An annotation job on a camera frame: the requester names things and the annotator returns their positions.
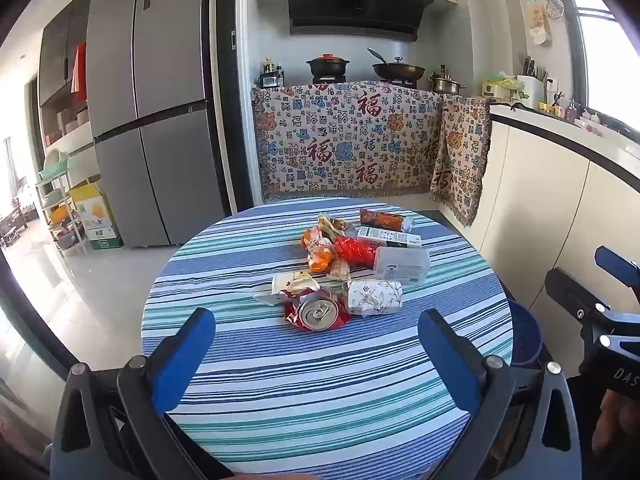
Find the black wok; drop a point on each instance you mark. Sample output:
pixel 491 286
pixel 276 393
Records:
pixel 398 71

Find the grey refrigerator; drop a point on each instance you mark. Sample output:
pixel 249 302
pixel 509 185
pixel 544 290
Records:
pixel 150 110

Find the green plastic basin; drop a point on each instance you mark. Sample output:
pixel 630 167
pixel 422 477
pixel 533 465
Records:
pixel 65 167

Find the large printed blanket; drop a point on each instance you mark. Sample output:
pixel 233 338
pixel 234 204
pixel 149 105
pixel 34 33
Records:
pixel 345 145

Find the yellow snack packet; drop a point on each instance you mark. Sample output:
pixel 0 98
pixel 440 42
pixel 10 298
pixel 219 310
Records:
pixel 331 224

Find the red plastic bag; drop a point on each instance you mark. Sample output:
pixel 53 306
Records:
pixel 356 251

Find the green yellow box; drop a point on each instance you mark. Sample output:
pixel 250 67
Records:
pixel 497 91

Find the floral tissue pack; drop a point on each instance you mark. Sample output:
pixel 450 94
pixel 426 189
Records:
pixel 375 297

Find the orange snack wrapper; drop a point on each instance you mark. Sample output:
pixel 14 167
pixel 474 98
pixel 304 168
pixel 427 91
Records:
pixel 320 261

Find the yellow cardboard box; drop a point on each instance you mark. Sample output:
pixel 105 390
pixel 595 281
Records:
pixel 95 215

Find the blue plastic basket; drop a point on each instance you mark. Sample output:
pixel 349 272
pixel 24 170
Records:
pixel 525 335

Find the condiment bottles rack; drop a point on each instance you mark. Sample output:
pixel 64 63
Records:
pixel 271 76

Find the steel pot with lid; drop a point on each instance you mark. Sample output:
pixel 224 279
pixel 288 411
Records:
pixel 446 84

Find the crushed drink can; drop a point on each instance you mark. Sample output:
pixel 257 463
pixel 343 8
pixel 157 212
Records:
pixel 317 312

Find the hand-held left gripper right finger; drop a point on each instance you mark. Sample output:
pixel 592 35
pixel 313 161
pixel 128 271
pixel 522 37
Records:
pixel 450 360

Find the hanging red bag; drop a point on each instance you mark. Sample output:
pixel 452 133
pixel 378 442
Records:
pixel 79 72

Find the clear plastic box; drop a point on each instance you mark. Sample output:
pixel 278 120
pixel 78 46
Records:
pixel 402 265

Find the blue striped tablecloth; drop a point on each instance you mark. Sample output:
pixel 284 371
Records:
pixel 300 385

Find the white knife block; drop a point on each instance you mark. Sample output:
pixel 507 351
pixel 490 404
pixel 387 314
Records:
pixel 531 90

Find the orange white wrapper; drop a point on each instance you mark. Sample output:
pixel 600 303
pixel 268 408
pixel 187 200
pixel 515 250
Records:
pixel 314 240

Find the hanging beige packet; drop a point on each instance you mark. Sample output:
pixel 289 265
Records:
pixel 539 22

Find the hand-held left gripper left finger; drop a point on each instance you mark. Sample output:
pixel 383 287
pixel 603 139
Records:
pixel 185 355

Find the white drink carton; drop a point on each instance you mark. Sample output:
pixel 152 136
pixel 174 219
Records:
pixel 387 237

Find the narrow printed blanket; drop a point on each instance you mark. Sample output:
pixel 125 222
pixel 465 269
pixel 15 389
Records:
pixel 462 160

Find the black range hood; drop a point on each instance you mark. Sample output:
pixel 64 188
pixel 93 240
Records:
pixel 357 10

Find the round metal wall hook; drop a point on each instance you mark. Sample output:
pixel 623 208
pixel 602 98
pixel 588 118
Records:
pixel 555 8

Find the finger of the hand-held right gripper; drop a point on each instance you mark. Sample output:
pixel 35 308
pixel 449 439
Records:
pixel 616 263
pixel 575 292

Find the person's right hand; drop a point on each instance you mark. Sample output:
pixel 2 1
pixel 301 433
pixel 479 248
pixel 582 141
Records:
pixel 612 425

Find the window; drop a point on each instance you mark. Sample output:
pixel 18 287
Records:
pixel 612 60

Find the black clay pot red lid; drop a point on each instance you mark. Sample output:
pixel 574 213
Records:
pixel 327 66

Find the metal shelf rack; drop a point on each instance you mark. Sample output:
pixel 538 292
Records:
pixel 57 210

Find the brown orange snack packet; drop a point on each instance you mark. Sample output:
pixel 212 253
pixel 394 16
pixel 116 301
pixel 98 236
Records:
pixel 382 219

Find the soap bottle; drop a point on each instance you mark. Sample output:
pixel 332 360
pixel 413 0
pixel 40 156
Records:
pixel 571 110

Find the dark wall cabinet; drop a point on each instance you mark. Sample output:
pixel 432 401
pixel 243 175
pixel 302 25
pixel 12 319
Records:
pixel 57 55

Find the white kitchen cabinet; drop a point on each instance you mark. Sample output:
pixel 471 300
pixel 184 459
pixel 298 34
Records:
pixel 545 190

